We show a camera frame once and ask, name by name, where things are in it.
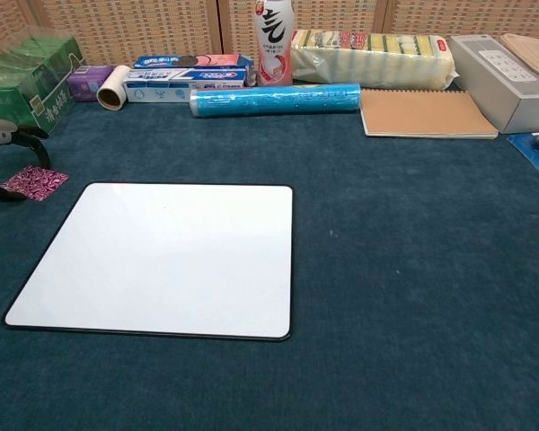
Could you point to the magenta patterned paper square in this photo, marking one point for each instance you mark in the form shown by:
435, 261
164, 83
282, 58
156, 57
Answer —
40, 182

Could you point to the white square board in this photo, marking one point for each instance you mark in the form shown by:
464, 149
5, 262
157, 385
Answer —
161, 260

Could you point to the green tea box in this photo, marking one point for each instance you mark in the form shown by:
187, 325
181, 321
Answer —
27, 90

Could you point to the small purple box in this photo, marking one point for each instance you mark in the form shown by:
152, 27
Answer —
87, 83

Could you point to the white paper roll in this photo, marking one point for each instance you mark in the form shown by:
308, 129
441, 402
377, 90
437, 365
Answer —
117, 85

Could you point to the white blue toothpaste box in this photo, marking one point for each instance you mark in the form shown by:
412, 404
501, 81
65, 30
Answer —
161, 90

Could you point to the woven rattan folding screen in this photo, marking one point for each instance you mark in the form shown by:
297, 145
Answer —
139, 27

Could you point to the blue plastic wrap roll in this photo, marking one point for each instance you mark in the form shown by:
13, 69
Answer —
274, 101

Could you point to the pink white drink bottle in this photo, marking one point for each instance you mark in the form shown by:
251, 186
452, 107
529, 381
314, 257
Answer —
274, 49

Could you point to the yellow sponge pack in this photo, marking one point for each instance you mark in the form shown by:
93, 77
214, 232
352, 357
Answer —
373, 63

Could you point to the brown spiral notebook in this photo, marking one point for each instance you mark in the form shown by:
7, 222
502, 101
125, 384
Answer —
426, 114

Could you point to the teal table cloth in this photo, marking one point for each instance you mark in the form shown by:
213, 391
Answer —
409, 292

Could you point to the grey rectangular box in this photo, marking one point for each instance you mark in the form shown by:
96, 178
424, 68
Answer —
512, 99

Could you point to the blue blister package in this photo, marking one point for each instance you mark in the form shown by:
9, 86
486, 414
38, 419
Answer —
532, 150

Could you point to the beige oval lid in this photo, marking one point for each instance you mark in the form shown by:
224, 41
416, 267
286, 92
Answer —
536, 54

